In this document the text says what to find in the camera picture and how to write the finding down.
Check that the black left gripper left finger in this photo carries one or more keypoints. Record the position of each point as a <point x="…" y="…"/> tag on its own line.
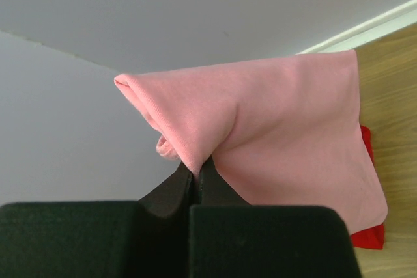
<point x="140" y="238"/>

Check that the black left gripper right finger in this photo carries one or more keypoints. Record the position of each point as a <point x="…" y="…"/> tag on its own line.
<point x="230" y="238"/>

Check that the aluminium frame rail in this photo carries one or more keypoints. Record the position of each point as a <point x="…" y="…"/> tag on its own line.
<point x="389" y="22"/>

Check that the folded red t shirt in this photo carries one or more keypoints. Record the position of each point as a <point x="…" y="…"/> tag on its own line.
<point x="374" y="237"/>

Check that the light pink t shirt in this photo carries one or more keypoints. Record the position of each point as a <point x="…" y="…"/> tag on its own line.
<point x="282" y="131"/>

